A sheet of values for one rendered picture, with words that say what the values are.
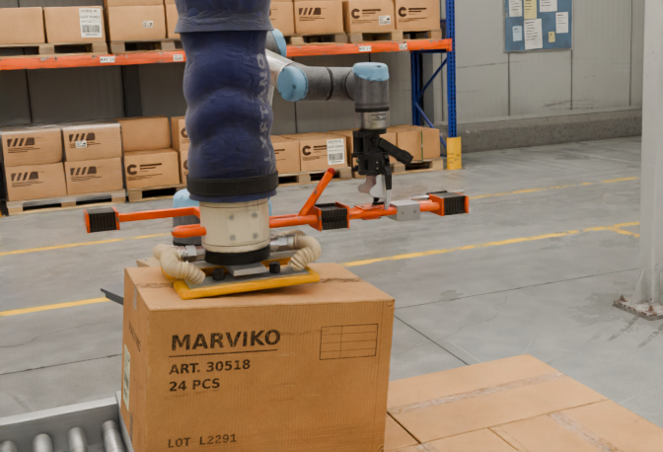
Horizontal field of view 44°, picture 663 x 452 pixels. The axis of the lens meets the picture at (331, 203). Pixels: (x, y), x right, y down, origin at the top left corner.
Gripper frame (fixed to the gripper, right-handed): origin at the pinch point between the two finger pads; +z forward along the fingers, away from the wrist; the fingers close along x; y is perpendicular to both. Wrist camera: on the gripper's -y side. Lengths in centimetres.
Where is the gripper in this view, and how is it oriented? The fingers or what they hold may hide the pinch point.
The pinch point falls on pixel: (382, 202)
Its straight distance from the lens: 219.6
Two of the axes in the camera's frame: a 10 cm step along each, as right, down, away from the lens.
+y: -9.4, 1.0, -3.3
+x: 3.4, 1.6, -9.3
